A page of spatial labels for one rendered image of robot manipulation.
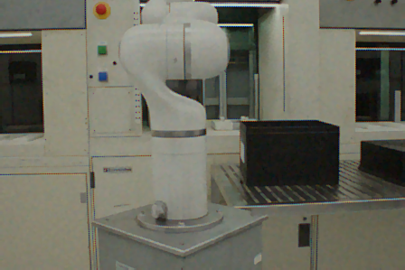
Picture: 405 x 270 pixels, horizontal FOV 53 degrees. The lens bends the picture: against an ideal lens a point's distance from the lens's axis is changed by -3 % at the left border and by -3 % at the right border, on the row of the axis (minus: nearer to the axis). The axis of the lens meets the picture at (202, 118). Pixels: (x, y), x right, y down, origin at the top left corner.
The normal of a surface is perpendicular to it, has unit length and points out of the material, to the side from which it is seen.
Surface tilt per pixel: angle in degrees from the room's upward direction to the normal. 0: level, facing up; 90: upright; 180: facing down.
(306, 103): 90
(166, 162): 90
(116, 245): 90
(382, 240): 90
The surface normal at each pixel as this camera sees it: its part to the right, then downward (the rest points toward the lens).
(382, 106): 0.07, 0.07
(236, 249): 0.76, 0.03
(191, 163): 0.49, 0.05
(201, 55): 0.04, 0.32
